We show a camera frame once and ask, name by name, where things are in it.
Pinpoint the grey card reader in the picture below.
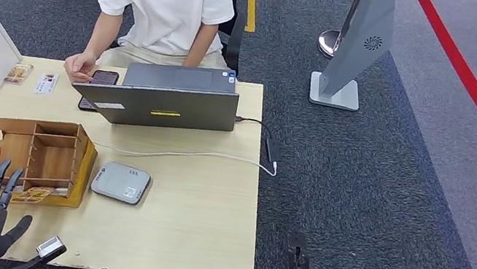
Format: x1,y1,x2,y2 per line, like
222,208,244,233
88,158,154,208

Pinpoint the black cable with adapter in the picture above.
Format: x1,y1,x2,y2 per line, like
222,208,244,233
228,115,287,165

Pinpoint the grey sign stand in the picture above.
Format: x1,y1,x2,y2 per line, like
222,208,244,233
306,0,400,117

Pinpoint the grey laptop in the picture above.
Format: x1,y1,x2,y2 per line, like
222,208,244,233
66,43,245,146

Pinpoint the white ID card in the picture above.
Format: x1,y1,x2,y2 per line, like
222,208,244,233
33,70,60,98

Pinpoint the yellow floor tape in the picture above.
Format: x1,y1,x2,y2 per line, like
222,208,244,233
230,0,261,34

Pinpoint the pale wrist camera on bracket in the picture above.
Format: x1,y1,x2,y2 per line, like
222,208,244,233
6,228,70,269

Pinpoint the person's right hand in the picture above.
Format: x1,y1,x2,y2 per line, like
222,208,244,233
60,48,99,87

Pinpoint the white cable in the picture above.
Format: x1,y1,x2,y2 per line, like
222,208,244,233
0,114,279,187

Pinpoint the wooden card holder box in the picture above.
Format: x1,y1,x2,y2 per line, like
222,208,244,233
0,109,104,217

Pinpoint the chrome stanchion base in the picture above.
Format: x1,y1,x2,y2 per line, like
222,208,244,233
314,28,342,61

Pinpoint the person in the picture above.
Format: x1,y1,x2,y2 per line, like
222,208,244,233
60,0,239,109

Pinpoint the black smartphone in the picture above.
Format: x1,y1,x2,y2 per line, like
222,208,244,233
77,66,120,116

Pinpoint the patterned room key card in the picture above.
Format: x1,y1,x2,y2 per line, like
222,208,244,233
2,60,34,88
9,181,56,211

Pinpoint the dark right robot hand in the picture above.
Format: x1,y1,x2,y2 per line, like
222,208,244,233
283,230,317,269

